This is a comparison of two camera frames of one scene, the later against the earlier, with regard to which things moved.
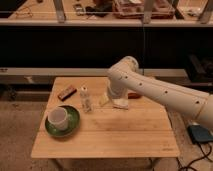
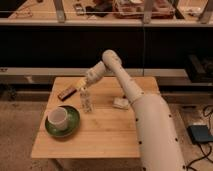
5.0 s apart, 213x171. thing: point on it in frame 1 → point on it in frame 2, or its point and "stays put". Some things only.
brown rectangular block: [67, 92] stays put
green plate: [73, 123] stays put
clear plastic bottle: [87, 105] stays put
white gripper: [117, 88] → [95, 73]
